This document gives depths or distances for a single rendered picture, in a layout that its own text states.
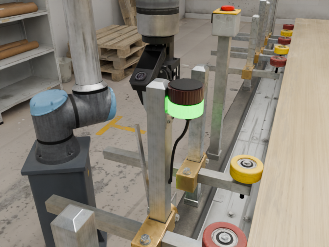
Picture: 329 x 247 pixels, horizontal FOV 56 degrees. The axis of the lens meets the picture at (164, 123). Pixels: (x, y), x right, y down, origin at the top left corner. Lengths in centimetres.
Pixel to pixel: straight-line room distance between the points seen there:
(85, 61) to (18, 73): 264
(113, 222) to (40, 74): 333
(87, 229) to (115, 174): 188
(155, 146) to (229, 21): 51
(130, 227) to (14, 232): 139
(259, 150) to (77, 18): 92
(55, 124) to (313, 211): 96
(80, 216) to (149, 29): 41
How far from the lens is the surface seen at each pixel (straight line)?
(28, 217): 208
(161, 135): 54
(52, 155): 135
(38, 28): 373
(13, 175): 246
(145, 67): 65
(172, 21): 66
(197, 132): 81
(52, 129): 130
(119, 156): 92
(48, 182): 140
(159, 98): 51
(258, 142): 146
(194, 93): 48
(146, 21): 65
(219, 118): 107
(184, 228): 90
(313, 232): 67
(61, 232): 38
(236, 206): 110
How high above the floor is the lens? 135
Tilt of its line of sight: 28 degrees down
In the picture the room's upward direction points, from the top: straight up
